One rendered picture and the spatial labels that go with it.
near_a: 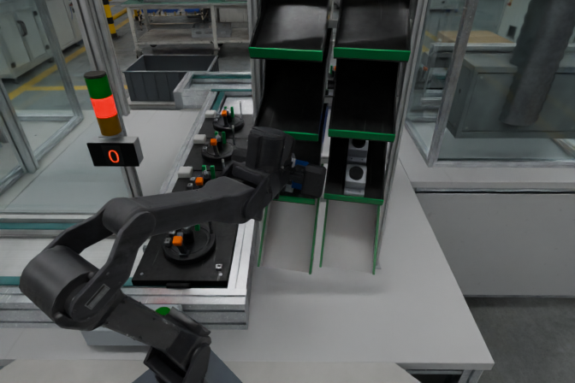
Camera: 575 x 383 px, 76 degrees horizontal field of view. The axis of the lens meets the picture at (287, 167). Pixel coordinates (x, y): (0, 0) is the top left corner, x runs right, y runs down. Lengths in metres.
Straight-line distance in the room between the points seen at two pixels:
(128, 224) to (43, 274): 0.09
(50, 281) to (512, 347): 2.10
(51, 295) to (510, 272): 1.94
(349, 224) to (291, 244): 0.16
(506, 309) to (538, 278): 0.30
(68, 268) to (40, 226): 0.94
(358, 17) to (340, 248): 0.54
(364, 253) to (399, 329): 0.21
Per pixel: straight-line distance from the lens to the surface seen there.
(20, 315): 1.17
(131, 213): 0.42
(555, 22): 1.59
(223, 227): 1.11
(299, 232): 0.95
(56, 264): 0.43
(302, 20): 0.76
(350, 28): 0.76
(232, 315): 0.97
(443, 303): 1.13
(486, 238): 1.88
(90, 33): 1.00
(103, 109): 1.01
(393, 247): 1.23
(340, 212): 0.97
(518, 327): 2.36
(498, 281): 2.13
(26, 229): 1.37
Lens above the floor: 1.70
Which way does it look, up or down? 33 degrees down
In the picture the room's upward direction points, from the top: straight up
